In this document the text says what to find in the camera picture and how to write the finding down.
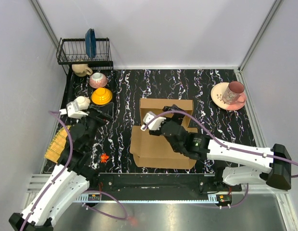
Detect black dish rack tray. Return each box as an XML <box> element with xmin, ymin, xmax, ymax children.
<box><xmin>56</xmin><ymin>37</ymin><xmax>117</xmax><ymax>121</ymax></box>

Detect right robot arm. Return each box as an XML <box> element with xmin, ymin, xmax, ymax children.
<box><xmin>155</xmin><ymin>105</ymin><xmax>292</xmax><ymax>191</ymax></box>

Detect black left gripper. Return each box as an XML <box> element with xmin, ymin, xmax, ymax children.
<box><xmin>77</xmin><ymin>102</ymin><xmax>115</xmax><ymax>150</ymax></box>

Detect orange red small toy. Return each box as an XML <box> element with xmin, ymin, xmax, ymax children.
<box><xmin>100</xmin><ymin>153</ymin><xmax>109</xmax><ymax>163</ymax></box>

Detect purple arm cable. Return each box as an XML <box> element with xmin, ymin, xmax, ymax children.
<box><xmin>141</xmin><ymin>110</ymin><xmax>298</xmax><ymax>209</ymax></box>
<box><xmin>18</xmin><ymin>110</ymin><xmax>129</xmax><ymax>231</ymax></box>

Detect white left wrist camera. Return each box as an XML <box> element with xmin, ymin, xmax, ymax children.
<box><xmin>59</xmin><ymin>101</ymin><xmax>90</xmax><ymax>119</ymax></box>

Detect blue plate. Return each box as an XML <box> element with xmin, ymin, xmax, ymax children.
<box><xmin>85</xmin><ymin>28</ymin><xmax>96</xmax><ymax>59</ymax></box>

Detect yellow bamboo mat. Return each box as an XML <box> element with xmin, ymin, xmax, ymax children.
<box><xmin>44</xmin><ymin>128</ymin><xmax>67</xmax><ymax>164</ymax></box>

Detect white flower-shaped bowl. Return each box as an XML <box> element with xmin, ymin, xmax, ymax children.
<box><xmin>75</xmin><ymin>96</ymin><xmax>91</xmax><ymax>110</ymax></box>

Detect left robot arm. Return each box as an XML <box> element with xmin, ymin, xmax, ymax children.
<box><xmin>9</xmin><ymin>105</ymin><xmax>112</xmax><ymax>231</ymax></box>

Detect brown cardboard box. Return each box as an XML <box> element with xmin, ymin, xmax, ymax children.
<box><xmin>130</xmin><ymin>98</ymin><xmax>196</xmax><ymax>170</ymax></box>

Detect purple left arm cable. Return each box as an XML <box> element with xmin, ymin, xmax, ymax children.
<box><xmin>18</xmin><ymin>110</ymin><xmax>129</xmax><ymax>231</ymax></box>

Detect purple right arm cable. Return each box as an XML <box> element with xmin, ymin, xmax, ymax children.
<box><xmin>141</xmin><ymin>110</ymin><xmax>298</xmax><ymax>209</ymax></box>

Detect pink patterned mug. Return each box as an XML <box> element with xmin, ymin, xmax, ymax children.
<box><xmin>222</xmin><ymin>81</ymin><xmax>246</xmax><ymax>105</ymax></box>

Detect pink patterned bowl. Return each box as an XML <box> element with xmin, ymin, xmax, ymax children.
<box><xmin>89</xmin><ymin>72</ymin><xmax>108</xmax><ymax>89</ymax></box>

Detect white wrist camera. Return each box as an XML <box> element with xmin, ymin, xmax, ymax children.
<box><xmin>59</xmin><ymin>101</ymin><xmax>90</xmax><ymax>119</ymax></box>
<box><xmin>141</xmin><ymin>112</ymin><xmax>166</xmax><ymax>131</ymax></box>

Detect yellow ribbed bowl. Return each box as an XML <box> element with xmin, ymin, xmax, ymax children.
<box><xmin>91</xmin><ymin>88</ymin><xmax>113</xmax><ymax>106</ymax></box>

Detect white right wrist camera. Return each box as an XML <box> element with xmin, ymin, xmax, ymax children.
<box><xmin>141</xmin><ymin>112</ymin><xmax>166</xmax><ymax>131</ymax></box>

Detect cream pink floral plate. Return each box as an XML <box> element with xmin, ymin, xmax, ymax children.
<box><xmin>210</xmin><ymin>82</ymin><xmax>246</xmax><ymax>111</ymax></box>

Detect cream ceramic mug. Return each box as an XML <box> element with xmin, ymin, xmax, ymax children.
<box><xmin>72</xmin><ymin>64</ymin><xmax>93</xmax><ymax>77</ymax></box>

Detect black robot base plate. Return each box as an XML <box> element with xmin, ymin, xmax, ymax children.
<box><xmin>78</xmin><ymin>173</ymin><xmax>242</xmax><ymax>205</ymax></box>

